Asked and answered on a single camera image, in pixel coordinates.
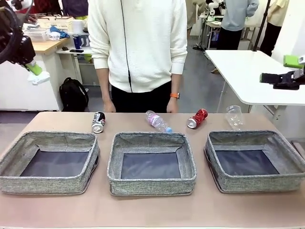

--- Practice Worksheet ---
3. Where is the person's right forearm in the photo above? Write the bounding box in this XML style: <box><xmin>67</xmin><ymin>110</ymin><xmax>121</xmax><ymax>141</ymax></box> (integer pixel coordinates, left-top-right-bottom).
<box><xmin>91</xmin><ymin>42</ymin><xmax>113</xmax><ymax>102</ymax></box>

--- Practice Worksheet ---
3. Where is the person in white sweater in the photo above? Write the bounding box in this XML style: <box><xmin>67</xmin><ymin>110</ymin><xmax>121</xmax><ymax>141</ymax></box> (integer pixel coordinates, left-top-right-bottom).
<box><xmin>87</xmin><ymin>0</ymin><xmax>188</xmax><ymax>113</ymax></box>

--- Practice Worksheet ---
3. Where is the person's left hand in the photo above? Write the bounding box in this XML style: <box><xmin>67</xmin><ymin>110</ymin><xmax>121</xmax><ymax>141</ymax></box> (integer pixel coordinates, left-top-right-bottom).
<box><xmin>166</xmin><ymin>96</ymin><xmax>179</xmax><ymax>114</ymax></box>

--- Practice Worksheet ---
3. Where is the bystander in blue shirt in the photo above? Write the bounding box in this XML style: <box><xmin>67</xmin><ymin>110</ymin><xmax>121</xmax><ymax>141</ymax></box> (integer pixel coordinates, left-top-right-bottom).
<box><xmin>215</xmin><ymin>0</ymin><xmax>260</xmax><ymax>51</ymax></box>

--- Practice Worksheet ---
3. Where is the person's right hand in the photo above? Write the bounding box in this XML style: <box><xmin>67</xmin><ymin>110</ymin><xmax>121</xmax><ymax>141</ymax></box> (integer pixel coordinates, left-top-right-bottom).
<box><xmin>103</xmin><ymin>99</ymin><xmax>117</xmax><ymax>113</ymax></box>

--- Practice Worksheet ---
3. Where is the black stand pole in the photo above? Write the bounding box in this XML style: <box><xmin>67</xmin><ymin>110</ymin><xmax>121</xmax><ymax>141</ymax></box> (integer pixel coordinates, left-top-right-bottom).
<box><xmin>252</xmin><ymin>0</ymin><xmax>272</xmax><ymax>52</ymax></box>

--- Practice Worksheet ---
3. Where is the cream storage crate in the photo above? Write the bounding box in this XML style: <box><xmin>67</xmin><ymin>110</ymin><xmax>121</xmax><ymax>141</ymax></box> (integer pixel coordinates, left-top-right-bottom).
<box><xmin>37</xmin><ymin>16</ymin><xmax>75</xmax><ymax>33</ymax></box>

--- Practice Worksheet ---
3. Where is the bystander in yellow top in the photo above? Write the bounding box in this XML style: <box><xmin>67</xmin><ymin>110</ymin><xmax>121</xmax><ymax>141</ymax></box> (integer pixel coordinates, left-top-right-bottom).
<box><xmin>259</xmin><ymin>0</ymin><xmax>290</xmax><ymax>57</ymax></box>

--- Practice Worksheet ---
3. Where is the grey fabric basket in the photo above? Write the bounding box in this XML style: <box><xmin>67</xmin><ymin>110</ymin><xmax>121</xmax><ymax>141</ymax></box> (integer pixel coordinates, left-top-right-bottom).
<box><xmin>204</xmin><ymin>130</ymin><xmax>305</xmax><ymax>193</ymax></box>
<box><xmin>107</xmin><ymin>132</ymin><xmax>198</xmax><ymax>197</ymax></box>
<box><xmin>0</xmin><ymin>131</ymin><xmax>100</xmax><ymax>196</ymax></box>

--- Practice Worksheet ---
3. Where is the blue cloth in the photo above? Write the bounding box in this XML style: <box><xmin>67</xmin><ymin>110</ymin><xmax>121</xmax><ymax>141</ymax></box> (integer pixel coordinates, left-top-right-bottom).
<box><xmin>49</xmin><ymin>25</ymin><xmax>70</xmax><ymax>39</ymax></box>

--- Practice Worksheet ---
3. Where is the wooden top white desk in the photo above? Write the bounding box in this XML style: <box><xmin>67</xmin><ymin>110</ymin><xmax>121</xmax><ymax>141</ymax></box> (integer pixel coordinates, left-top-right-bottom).
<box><xmin>0</xmin><ymin>35</ymin><xmax>72</xmax><ymax>112</ymax></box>

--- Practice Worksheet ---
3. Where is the clear plastic cup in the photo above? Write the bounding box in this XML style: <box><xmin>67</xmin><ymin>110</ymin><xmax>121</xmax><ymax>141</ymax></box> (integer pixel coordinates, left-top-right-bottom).
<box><xmin>225</xmin><ymin>105</ymin><xmax>244</xmax><ymax>131</ymax></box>

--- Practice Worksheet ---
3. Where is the purple garment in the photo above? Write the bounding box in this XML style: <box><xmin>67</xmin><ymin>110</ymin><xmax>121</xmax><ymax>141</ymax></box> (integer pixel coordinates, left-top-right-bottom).
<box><xmin>61</xmin><ymin>0</ymin><xmax>89</xmax><ymax>18</ymax></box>

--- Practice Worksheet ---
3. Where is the person's left forearm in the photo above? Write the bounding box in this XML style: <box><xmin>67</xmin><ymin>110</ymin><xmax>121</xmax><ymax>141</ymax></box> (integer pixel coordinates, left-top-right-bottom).
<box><xmin>170</xmin><ymin>45</ymin><xmax>188</xmax><ymax>97</ymax></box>

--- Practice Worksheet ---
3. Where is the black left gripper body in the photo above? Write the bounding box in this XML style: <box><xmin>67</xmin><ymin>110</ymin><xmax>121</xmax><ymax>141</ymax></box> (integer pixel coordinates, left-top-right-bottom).
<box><xmin>13</xmin><ymin>36</ymin><xmax>36</xmax><ymax>66</ymax></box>

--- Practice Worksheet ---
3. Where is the crushed red drink can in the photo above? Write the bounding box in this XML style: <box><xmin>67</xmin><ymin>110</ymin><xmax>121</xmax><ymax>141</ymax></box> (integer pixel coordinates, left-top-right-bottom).
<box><xmin>187</xmin><ymin>108</ymin><xmax>209</xmax><ymax>130</ymax></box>

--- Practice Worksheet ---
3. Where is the crushed black drink can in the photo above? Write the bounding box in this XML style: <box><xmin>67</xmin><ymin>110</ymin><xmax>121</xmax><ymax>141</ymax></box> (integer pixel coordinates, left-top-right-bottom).
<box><xmin>91</xmin><ymin>111</ymin><xmax>106</xmax><ymax>134</ymax></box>

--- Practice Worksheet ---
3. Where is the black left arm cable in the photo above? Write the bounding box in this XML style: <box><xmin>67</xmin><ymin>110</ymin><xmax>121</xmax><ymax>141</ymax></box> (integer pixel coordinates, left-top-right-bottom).
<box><xmin>0</xmin><ymin>6</ymin><xmax>23</xmax><ymax>64</ymax></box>

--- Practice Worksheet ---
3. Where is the red plaid garment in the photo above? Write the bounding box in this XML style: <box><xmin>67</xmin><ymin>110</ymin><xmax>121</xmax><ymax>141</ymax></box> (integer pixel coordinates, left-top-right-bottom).
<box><xmin>33</xmin><ymin>0</ymin><xmax>63</xmax><ymax>15</ymax></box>

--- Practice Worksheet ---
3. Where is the white paper roll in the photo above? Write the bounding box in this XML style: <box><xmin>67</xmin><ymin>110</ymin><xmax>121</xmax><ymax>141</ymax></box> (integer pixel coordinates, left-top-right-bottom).
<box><xmin>71</xmin><ymin>19</ymin><xmax>84</xmax><ymax>34</ymax></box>

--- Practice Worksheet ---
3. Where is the white side table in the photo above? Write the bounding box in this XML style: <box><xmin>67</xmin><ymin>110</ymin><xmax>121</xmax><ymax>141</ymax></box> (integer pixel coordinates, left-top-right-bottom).
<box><xmin>56</xmin><ymin>46</ymin><xmax>93</xmax><ymax>84</ymax></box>

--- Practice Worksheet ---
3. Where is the white paper ball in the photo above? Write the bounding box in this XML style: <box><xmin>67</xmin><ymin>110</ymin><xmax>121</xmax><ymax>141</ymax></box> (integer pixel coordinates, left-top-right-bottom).
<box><xmin>27</xmin><ymin>71</ymin><xmax>51</xmax><ymax>85</ymax></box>

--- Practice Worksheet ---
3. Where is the clear plastic container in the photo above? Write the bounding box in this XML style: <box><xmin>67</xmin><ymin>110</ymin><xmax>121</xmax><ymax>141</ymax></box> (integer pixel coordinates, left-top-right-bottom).
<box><xmin>23</xmin><ymin>28</ymin><xmax>50</xmax><ymax>43</ymax></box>

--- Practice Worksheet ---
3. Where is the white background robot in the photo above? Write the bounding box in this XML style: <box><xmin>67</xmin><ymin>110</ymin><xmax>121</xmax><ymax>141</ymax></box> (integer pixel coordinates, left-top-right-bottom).
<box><xmin>205</xmin><ymin>0</ymin><xmax>226</xmax><ymax>16</ymax></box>

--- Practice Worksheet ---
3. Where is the clear plastic water bottle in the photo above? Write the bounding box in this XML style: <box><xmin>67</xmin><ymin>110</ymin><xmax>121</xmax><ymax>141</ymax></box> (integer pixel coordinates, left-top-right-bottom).
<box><xmin>145</xmin><ymin>110</ymin><xmax>173</xmax><ymax>133</ymax></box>

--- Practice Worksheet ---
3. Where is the blue drink bottle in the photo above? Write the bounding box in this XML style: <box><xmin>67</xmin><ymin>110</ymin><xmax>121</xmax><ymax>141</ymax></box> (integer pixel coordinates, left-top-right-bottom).
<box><xmin>72</xmin><ymin>34</ymin><xmax>82</xmax><ymax>50</ymax></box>

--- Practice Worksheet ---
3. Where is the black backpack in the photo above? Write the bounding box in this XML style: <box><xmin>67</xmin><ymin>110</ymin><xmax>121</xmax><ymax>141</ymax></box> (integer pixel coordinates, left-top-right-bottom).
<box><xmin>59</xmin><ymin>77</ymin><xmax>90</xmax><ymax>112</ymax></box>

